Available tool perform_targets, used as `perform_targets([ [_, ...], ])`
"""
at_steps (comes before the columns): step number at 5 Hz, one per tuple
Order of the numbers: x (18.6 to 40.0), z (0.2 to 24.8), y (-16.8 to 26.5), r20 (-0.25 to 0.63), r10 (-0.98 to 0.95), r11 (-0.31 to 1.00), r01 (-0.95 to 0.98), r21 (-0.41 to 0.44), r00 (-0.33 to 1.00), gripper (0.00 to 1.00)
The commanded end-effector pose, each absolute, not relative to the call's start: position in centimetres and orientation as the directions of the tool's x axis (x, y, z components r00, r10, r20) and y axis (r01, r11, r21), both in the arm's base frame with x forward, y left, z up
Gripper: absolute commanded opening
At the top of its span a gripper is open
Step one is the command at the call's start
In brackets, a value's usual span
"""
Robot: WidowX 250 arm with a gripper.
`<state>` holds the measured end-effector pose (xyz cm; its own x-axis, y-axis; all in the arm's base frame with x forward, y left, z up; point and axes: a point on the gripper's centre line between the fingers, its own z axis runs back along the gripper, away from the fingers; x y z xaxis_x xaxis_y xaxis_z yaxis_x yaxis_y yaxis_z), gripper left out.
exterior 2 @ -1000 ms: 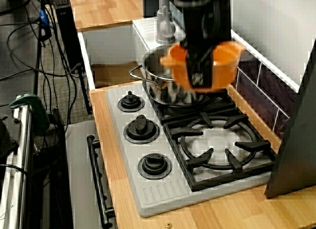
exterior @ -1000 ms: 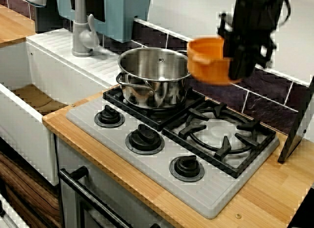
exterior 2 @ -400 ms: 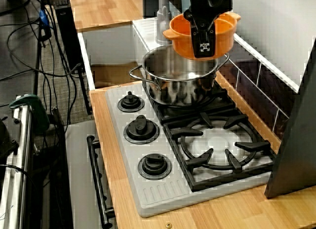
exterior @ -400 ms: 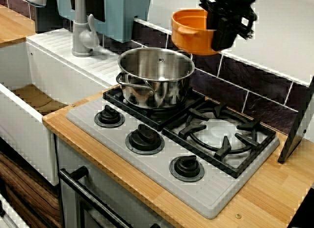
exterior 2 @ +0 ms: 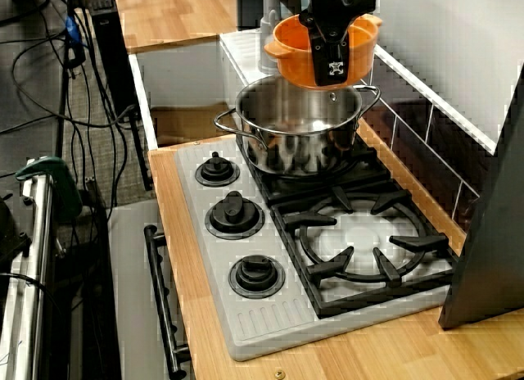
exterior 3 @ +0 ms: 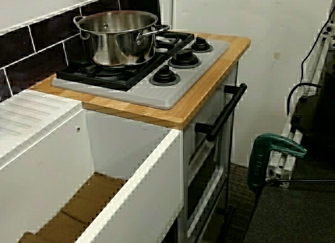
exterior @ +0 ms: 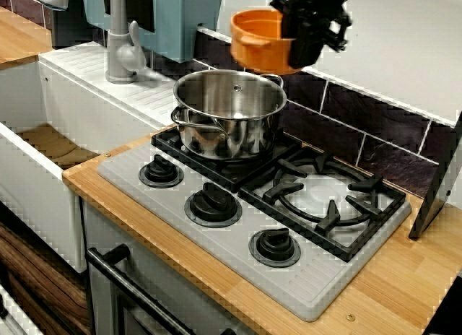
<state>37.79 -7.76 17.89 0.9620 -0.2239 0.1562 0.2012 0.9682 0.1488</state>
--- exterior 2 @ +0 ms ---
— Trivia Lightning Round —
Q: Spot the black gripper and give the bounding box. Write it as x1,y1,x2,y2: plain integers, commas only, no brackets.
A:
298,0,377,88

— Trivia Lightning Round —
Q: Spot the orange plastic bowl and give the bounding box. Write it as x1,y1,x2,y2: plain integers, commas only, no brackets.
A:
264,13,384,90

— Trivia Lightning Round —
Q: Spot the stainless steel pot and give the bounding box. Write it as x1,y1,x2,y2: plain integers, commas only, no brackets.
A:
213,75,382,179

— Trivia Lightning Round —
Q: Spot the dark tile backsplash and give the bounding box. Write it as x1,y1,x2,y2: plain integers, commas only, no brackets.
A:
335,43,499,236

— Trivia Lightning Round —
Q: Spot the black appliance box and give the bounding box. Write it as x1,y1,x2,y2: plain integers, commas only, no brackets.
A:
236,0,265,29

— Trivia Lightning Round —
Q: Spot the black burner grate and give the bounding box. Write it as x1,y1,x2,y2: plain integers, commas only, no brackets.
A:
269,185,459,319
235,132,392,207

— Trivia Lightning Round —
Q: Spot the white sink basin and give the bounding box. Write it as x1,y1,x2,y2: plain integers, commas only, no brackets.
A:
129,27,324,152

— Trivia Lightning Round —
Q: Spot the black stove knob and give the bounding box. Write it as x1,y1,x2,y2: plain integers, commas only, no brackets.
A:
204,190,266,240
194,151,242,188
228,255,287,300

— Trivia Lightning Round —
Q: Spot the grey stove top panel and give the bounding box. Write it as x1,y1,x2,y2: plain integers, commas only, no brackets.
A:
174,140,459,363

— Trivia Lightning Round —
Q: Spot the black slanted panel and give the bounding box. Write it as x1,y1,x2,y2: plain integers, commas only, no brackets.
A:
437,60,524,330

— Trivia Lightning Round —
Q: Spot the bamboo kitchen countertop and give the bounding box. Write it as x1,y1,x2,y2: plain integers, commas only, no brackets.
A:
147,117,468,380

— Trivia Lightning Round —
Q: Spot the grey oven door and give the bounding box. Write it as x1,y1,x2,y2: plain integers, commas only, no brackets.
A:
108,199,193,380

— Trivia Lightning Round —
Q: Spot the blue cable connector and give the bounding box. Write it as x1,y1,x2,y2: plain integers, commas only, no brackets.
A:
64,15,85,43

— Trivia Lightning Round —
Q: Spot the black oven door handle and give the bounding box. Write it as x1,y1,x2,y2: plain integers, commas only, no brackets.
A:
142,224,192,375

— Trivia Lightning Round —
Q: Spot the black looped cable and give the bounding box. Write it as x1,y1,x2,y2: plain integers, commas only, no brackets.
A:
11,35,138,129

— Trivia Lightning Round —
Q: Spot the aluminium rail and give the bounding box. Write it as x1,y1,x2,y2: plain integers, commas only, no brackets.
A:
0,158,56,380

